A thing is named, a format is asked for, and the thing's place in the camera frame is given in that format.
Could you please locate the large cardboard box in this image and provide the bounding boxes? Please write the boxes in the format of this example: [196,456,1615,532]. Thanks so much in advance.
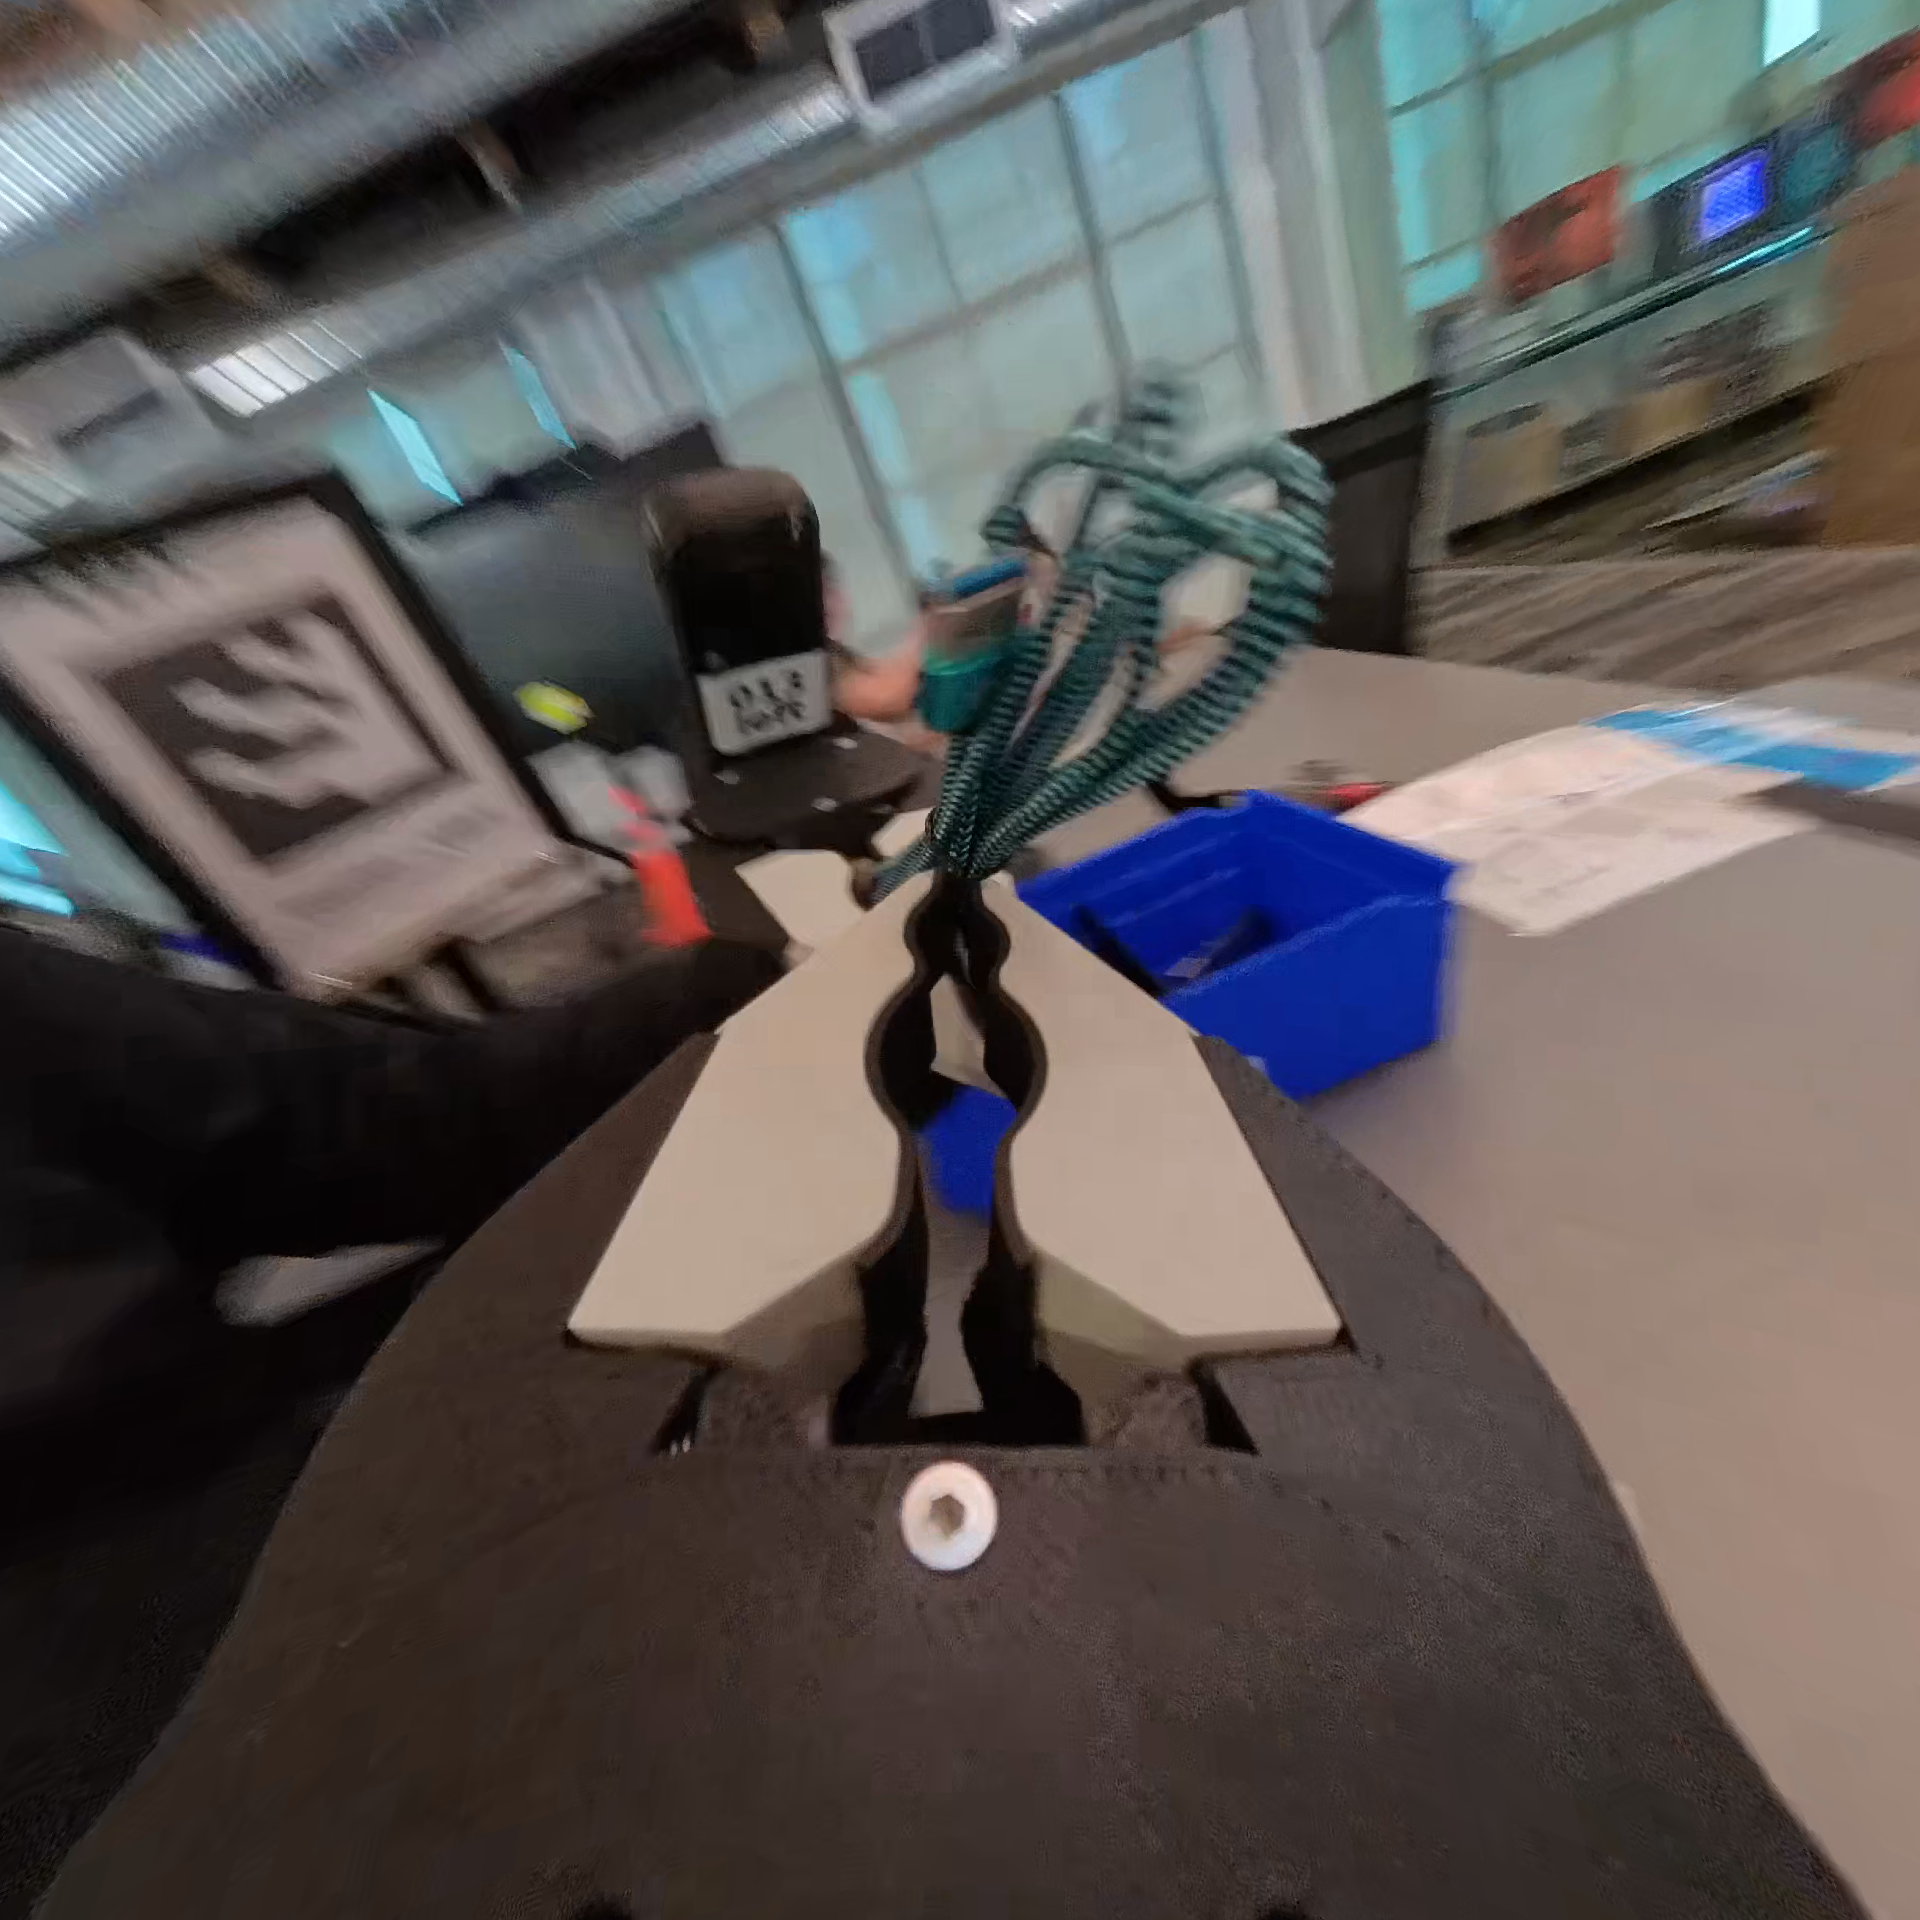
[1819,182,1920,548]

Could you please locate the blue and white leaflet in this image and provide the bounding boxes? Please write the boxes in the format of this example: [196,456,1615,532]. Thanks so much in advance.
[1590,697,1920,799]

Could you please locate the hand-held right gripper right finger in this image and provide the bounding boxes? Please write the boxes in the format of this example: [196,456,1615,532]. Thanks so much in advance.
[965,878,1343,1404]

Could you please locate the teal braided usb-c cable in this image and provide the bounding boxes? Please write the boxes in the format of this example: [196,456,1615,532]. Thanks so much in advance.
[870,382,1336,904]

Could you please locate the blue bin with marker label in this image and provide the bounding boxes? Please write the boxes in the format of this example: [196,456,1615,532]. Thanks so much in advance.
[920,791,1460,1222]

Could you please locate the framed marker sign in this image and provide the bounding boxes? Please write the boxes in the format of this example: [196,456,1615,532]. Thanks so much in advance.
[0,472,600,993]

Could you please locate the white printed paper sheet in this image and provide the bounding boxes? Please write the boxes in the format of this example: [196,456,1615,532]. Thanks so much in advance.
[1351,721,1817,940]

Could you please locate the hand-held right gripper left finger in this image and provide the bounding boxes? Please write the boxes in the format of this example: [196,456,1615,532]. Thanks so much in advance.
[566,873,950,1369]

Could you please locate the orange traffic cone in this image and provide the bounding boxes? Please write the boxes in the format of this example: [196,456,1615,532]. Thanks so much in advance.
[614,795,713,951]

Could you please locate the storage shelf with boxes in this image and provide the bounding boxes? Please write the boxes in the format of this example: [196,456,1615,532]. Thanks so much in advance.
[1424,152,1863,543]

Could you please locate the black mesh chair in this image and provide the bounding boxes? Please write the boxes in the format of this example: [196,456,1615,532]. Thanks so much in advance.
[1323,382,1438,657]

